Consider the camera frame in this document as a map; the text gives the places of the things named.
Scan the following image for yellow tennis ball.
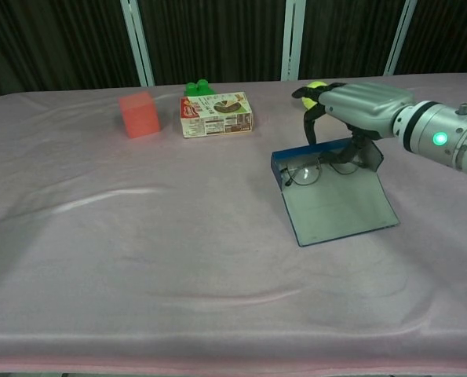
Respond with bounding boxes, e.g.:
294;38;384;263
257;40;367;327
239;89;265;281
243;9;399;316
301;80;330;111

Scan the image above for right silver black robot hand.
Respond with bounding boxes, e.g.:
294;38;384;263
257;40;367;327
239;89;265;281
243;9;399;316
290;81;414;166

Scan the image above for thin metal eyeglasses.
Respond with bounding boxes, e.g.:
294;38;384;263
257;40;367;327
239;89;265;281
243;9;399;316
279;156;366;188

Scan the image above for dark pleated curtain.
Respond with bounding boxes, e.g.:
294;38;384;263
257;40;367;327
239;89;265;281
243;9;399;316
0;0;467;105

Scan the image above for pink tablecloth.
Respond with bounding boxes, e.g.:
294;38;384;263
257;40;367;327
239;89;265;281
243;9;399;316
0;70;467;374

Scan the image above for printed snack carton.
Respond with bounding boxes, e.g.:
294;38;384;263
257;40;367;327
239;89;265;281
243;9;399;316
179;91;256;139

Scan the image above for white metal frame post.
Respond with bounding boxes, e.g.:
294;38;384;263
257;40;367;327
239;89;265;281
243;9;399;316
280;0;307;82
383;0;419;78
120;0;156;87

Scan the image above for green toy brick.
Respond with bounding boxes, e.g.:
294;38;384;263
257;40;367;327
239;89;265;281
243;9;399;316
184;79;215;97

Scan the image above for blue glasses case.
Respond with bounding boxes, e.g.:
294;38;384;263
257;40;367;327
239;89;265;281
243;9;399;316
271;137;401;247

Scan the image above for red foam block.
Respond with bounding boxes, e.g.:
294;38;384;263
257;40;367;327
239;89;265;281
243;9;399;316
118;91;162;139

